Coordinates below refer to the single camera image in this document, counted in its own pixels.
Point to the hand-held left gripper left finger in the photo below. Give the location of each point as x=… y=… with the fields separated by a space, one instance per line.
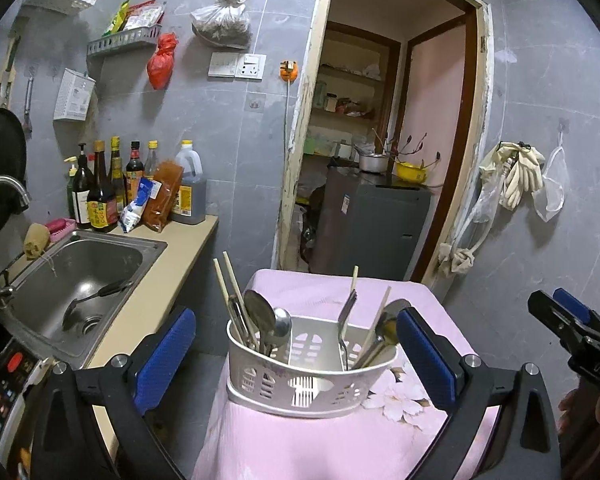
x=165 y=360

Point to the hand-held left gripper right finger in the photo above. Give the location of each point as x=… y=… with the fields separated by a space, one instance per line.
x=425 y=360

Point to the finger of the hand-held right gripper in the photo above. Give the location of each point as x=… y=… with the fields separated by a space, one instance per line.
x=550 y=315
x=572 y=304

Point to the brass coloured spoon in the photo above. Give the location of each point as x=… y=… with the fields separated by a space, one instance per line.
x=389 y=329

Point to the steel soup spoon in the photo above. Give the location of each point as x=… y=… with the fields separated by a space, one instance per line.
x=397 y=308

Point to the wooden chopstick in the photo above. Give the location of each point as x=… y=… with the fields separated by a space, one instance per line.
x=380 y=317
x=227 y=300
x=355 y=280
x=236 y=285

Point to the steel fork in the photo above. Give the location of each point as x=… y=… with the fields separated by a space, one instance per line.
x=347 y=310

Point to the small steel spoon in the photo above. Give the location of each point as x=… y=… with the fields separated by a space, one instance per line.
x=282 y=322

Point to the white plastic utensil basket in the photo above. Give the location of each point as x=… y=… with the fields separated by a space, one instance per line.
x=300 y=385

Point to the person's right hand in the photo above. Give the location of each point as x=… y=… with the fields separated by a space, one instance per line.
x=570 y=410

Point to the beige kitchen counter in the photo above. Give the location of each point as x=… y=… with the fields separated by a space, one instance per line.
x=180 y=260

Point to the knotted cream rag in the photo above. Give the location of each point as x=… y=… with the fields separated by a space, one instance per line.
x=457 y=259

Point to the white mesh bag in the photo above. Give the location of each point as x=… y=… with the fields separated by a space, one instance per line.
x=550 y=190

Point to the stainless steel sink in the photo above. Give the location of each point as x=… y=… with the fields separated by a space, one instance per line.
x=80 y=265

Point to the pink floral tablecloth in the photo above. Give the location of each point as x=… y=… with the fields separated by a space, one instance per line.
x=330 y=450

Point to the clear plastic bag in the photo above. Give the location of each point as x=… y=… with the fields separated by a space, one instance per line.
x=485 y=200

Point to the grey mini fridge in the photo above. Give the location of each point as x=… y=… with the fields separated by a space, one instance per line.
x=375 y=230

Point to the cream rubber gloves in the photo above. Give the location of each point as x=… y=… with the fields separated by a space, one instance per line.
x=517 y=175

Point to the blue white packet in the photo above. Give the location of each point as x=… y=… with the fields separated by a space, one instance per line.
x=137 y=207

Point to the orange brown spice bag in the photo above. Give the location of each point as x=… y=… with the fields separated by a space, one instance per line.
x=162 y=200

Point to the induction cooker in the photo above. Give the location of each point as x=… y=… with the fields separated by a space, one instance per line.
x=10 y=400

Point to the yellow label soy sauce bottle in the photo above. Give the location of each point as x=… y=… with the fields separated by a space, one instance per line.
x=102 y=210

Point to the pink soap dish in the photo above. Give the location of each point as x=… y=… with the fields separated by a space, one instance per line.
x=62 y=229

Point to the large oil jug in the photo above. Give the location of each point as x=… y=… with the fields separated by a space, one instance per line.
x=190 y=195

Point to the yellow loofah sponge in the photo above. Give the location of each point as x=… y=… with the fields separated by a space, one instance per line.
x=36 y=242

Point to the dark pump bottle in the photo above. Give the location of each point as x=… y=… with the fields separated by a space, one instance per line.
x=82 y=195

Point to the yellow pot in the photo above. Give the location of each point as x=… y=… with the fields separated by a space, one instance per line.
x=411 y=172

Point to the green pump soap bottle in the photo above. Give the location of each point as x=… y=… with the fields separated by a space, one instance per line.
x=71 y=195

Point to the red cap sauce bottle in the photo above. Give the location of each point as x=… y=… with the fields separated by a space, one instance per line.
x=135 y=167

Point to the tall dark sauce bottle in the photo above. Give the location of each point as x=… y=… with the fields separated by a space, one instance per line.
x=117 y=170

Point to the clear bottle yellow cap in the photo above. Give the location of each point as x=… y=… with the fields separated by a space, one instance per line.
x=151 y=162

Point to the aluminium pot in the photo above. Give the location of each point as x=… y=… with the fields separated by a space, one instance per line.
x=372 y=164

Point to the dried branches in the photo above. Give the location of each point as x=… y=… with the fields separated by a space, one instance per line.
x=410 y=147

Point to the steel faucet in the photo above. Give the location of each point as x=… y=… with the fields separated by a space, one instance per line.
x=5 y=185

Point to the green box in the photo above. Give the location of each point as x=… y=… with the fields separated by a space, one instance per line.
x=317 y=146

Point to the black round pan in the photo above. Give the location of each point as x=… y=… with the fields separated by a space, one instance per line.
x=2 y=170

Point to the small jar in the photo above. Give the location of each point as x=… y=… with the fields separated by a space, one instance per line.
x=332 y=101

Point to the wooden shelf cabinet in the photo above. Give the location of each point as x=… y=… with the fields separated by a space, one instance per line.
x=355 y=90

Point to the pale green cup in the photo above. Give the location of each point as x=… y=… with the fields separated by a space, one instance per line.
x=320 y=95

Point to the hanging metal peeler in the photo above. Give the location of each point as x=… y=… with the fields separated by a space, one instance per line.
x=28 y=107

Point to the red plastic bag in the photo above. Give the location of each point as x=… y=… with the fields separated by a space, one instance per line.
x=161 y=65

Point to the orange plug adapter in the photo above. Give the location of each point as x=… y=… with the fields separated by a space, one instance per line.
x=289 y=71

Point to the hanging wooden board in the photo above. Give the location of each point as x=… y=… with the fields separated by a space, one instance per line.
x=7 y=72

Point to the red white packets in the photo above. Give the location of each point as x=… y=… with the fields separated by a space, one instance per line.
x=145 y=16

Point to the clear bag of dried goods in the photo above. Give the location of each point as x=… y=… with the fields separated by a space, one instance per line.
x=222 y=20

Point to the yellow green packet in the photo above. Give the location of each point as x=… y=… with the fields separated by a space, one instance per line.
x=117 y=17

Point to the wooden door frame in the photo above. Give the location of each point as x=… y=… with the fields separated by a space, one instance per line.
x=300 y=135

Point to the small adhesive wall hook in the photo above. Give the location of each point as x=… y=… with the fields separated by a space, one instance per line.
x=256 y=104

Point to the white wall box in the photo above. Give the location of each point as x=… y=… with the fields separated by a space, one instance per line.
x=74 y=95

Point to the white wall socket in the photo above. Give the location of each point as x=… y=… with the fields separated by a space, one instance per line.
x=251 y=67

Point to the grey wall shelf basket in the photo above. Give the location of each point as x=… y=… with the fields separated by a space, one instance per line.
x=125 y=40

